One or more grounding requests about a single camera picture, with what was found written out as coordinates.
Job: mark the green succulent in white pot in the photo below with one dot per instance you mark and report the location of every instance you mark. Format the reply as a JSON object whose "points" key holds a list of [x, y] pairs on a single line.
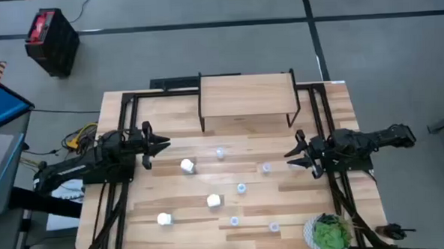
{"points": [[330, 236]]}

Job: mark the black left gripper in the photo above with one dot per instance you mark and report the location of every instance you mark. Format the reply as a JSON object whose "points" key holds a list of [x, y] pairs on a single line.
{"points": [[146, 143]]}

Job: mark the black power strip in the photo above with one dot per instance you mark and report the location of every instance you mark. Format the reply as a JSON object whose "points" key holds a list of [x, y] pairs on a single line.
{"points": [[173, 82]]}

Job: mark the black metal table frame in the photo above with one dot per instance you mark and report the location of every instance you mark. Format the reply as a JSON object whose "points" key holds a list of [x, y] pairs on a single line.
{"points": [[149, 94]]}

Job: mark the white labelled medicine bottle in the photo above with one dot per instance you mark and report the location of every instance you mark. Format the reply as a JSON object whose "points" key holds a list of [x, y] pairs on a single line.
{"points": [[213, 200], [164, 218], [187, 166]]}

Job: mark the black support beam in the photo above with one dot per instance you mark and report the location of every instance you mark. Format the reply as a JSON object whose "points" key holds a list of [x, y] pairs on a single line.
{"points": [[41, 203]]}

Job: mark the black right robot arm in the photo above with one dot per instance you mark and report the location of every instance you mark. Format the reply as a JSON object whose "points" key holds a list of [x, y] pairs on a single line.
{"points": [[376, 138]]}

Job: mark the grey cart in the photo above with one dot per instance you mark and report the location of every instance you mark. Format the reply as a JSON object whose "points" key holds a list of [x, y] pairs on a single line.
{"points": [[2, 168]]}

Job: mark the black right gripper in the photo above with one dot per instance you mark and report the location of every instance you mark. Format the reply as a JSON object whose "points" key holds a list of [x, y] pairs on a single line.
{"points": [[315, 152]]}

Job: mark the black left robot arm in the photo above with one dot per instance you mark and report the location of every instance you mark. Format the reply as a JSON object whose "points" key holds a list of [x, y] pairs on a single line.
{"points": [[70, 170]]}

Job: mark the black and red crate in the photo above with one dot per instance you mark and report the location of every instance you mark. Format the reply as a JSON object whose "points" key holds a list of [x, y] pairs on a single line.
{"points": [[53, 45]]}

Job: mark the white paper sheet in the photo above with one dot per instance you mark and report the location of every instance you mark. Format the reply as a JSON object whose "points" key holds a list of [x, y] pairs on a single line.
{"points": [[61, 221]]}

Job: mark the wooden shelf with black legs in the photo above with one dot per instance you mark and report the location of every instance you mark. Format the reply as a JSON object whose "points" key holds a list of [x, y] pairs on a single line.
{"points": [[243, 95]]}

